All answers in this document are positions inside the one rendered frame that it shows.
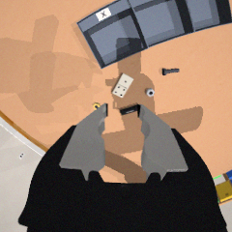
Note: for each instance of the dark grey bolt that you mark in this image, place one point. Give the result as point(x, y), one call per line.
point(165, 71)

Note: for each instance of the white domino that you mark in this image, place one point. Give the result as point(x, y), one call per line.
point(123, 85)

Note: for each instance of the black aa battery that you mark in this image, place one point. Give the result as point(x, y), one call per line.
point(128, 110)

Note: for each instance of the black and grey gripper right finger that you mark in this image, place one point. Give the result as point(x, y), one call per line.
point(165, 151)

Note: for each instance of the grey three-compartment bin rack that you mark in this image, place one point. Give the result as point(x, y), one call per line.
point(116, 32)

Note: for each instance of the silver hex nut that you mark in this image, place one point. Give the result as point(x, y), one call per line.
point(150, 92)

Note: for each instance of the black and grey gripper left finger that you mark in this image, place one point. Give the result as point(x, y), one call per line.
point(70, 159)

